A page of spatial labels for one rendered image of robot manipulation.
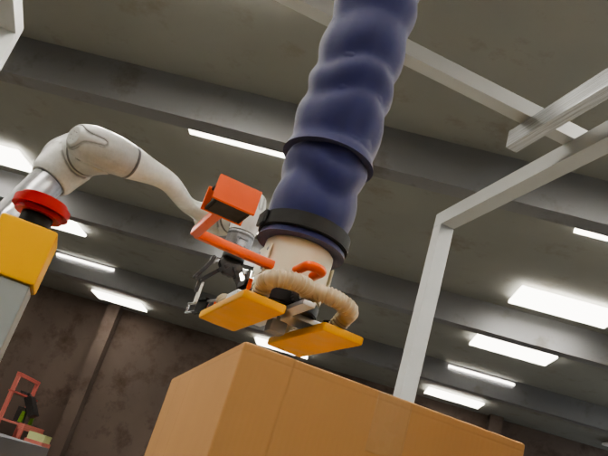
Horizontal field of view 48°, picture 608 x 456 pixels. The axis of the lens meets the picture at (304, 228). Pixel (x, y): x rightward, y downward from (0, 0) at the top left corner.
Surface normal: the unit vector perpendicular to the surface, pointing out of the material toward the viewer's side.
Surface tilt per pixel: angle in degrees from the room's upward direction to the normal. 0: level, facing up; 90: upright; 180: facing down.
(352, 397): 90
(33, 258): 90
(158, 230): 90
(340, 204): 76
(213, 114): 90
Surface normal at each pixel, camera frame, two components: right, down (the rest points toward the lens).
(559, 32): -0.29, 0.89
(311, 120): -0.49, -0.31
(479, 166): -0.01, -0.38
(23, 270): 0.34, -0.26
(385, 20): 0.45, -0.41
